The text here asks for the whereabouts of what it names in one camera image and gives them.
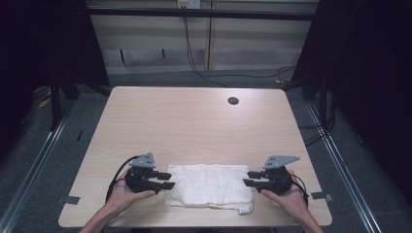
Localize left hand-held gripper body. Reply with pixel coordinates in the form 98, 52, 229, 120
123, 151, 163, 194

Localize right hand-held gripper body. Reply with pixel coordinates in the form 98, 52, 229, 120
254, 154, 301, 196

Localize white towel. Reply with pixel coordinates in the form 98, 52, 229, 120
163, 163, 255, 216

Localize person's left hand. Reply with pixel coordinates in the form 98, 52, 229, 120
105, 170, 157, 216

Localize person's right hand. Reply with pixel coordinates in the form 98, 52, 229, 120
259, 169, 310, 221

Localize grey tape strip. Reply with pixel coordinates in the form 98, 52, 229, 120
310, 191, 334, 202
55, 195, 81, 206

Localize black metal stand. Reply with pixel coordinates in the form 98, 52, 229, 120
49, 72, 63, 132

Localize yellow floor marker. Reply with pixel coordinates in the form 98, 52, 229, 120
37, 96, 52, 109

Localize dark curtain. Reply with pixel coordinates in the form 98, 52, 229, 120
0, 0, 111, 159
281, 0, 412, 198

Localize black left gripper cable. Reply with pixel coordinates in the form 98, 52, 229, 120
104, 155, 142, 204

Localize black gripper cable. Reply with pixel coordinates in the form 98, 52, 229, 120
104, 155, 142, 204
290, 174, 310, 208

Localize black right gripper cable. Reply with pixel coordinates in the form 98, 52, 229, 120
290, 174, 310, 208

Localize black floor cables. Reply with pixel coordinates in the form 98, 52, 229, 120
297, 91, 337, 148

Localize aluminium floor rail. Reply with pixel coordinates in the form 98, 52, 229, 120
0, 105, 76, 233
305, 101, 384, 233

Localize black wall cable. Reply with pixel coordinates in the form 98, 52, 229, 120
183, 16, 296, 88

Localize black horizontal frame bar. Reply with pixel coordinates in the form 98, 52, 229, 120
86, 7, 318, 22

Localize white wall outlet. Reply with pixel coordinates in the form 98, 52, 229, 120
177, 0, 202, 10

